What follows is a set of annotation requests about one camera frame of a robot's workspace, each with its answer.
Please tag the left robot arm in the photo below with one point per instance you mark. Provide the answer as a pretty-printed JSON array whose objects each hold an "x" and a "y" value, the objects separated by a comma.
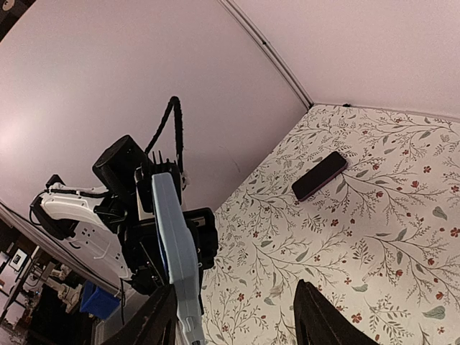
[{"x": 116, "y": 223}]

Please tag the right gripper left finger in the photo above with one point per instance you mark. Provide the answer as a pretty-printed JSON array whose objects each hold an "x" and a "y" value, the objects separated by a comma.
[{"x": 154, "y": 323}]

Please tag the left aluminium frame post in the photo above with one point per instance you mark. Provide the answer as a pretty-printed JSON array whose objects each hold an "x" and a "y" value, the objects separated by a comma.
[{"x": 268, "y": 50}]

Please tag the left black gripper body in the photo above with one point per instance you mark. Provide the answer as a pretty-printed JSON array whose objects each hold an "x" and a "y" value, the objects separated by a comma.
[{"x": 159, "y": 255}]

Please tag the blue storage bin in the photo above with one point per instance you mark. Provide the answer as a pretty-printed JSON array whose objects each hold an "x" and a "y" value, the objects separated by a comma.
[{"x": 97, "y": 301}]

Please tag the purple smartphone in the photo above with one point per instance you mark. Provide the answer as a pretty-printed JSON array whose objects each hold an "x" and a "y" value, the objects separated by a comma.
[{"x": 320, "y": 175}]

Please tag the phone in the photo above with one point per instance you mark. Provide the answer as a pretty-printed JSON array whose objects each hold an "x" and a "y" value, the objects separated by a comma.
[{"x": 180, "y": 256}]

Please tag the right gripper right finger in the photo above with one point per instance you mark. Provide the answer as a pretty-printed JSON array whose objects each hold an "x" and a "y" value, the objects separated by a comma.
[{"x": 318, "y": 322}]

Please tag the floral patterned table mat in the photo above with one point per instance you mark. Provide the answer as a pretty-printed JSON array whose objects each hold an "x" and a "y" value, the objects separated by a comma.
[{"x": 380, "y": 241}]

